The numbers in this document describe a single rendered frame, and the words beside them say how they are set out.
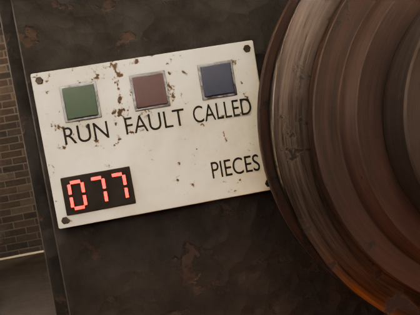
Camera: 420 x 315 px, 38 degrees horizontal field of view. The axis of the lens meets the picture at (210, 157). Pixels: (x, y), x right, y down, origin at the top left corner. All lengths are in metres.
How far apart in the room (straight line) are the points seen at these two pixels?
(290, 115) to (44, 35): 0.31
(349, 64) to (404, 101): 0.08
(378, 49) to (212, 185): 0.26
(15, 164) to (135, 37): 6.09
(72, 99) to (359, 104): 0.32
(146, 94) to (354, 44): 0.25
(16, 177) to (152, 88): 6.12
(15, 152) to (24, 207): 0.60
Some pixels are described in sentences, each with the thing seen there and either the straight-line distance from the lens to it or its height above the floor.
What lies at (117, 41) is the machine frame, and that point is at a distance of 0.74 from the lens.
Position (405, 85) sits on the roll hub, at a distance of 0.55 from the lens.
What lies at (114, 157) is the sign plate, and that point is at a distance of 0.72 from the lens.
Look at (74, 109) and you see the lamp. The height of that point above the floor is 1.19.
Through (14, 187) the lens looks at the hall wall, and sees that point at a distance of 6.82.
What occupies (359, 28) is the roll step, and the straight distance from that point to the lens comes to 0.61.
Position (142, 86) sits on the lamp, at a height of 1.21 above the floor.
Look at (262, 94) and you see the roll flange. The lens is 0.66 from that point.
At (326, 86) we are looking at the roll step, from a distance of 0.60.
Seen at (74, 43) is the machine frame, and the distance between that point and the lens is 0.74.
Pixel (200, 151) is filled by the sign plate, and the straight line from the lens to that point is 0.72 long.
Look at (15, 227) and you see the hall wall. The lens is 6.87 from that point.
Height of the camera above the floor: 1.16
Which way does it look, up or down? 4 degrees down
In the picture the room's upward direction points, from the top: 9 degrees counter-clockwise
